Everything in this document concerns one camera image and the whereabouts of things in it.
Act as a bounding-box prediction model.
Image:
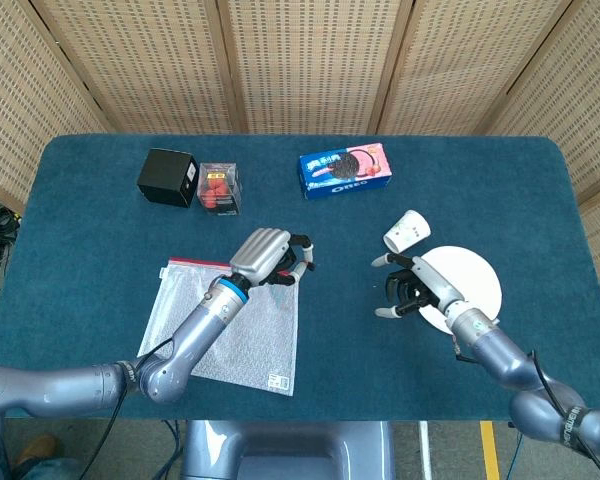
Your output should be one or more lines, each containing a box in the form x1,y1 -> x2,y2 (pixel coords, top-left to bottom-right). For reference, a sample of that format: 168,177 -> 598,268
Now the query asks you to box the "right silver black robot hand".
371,252 -> 469,321

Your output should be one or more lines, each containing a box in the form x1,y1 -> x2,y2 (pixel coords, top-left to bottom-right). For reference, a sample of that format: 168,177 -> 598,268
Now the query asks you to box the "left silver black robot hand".
228,227 -> 317,290

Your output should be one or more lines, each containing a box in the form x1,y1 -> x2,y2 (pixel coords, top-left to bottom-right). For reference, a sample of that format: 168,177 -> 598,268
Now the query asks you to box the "clear zipper pouch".
137,257 -> 301,397

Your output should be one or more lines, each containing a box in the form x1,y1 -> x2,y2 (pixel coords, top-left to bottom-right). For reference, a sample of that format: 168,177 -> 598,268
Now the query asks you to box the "white round paper plate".
418,245 -> 504,333

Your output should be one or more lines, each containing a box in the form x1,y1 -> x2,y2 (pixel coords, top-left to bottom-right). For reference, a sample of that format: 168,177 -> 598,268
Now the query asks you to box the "white printed paper cup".
382,209 -> 432,256

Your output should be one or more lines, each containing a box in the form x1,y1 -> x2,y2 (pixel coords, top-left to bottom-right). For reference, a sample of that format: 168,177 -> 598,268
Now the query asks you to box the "clear box with red items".
195,161 -> 244,217

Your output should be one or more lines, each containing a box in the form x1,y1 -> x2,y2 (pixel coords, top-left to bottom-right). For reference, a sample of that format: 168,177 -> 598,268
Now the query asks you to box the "blue Oreo cookie box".
298,142 -> 393,201

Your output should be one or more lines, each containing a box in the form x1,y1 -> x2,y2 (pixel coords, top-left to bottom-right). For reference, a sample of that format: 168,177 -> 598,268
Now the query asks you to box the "black cube box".
136,147 -> 200,209

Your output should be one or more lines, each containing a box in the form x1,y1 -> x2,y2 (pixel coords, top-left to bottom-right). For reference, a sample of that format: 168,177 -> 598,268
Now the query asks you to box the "white table leg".
417,420 -> 434,480

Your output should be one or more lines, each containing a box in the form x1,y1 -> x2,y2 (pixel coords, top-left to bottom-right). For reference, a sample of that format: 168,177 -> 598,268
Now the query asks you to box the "woven wooden folding screen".
0,0 -> 600,326

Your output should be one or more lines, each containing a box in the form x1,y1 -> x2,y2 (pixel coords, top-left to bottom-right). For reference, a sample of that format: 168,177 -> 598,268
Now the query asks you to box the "grey-blue robot torso base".
179,419 -> 396,480

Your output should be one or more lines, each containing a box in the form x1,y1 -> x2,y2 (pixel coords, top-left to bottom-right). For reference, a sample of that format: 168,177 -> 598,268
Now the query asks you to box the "brown shoe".
15,433 -> 59,467

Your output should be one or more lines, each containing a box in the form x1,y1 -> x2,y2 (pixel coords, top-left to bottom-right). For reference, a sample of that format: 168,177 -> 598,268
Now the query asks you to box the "blue jeans leg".
10,457 -> 89,480

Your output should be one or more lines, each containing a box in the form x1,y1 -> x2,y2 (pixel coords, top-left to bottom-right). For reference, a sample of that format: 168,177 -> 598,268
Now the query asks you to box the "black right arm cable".
529,349 -> 600,480

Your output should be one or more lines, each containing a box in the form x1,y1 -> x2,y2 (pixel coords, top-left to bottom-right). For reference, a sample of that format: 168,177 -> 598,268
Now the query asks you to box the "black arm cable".
529,349 -> 600,480
77,337 -> 176,480

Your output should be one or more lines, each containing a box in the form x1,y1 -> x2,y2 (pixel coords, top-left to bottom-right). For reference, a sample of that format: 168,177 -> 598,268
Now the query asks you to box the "thin blue cable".
508,427 -> 527,480

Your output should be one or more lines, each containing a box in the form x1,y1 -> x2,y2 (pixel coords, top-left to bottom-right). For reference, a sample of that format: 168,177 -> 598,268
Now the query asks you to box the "blue and black cable bundle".
157,419 -> 185,480

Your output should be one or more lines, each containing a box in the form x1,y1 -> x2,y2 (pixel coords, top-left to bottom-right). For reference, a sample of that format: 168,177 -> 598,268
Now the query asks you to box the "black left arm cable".
77,337 -> 176,480

